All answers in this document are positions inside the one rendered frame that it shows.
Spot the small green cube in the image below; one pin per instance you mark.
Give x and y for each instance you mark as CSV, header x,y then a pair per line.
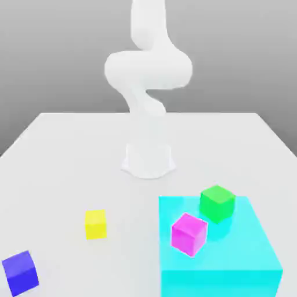
x,y
217,204

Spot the small blue cube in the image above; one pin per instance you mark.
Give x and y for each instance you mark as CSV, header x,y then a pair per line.
x,y
20,273

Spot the small magenta cube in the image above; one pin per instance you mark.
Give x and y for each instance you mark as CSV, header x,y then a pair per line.
x,y
188,235

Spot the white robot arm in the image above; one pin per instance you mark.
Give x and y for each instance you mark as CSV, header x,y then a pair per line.
x,y
148,69

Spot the small yellow cube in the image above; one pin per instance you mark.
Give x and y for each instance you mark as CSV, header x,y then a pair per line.
x,y
95,224

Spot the large cyan box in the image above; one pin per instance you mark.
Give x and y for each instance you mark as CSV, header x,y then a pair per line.
x,y
232,262

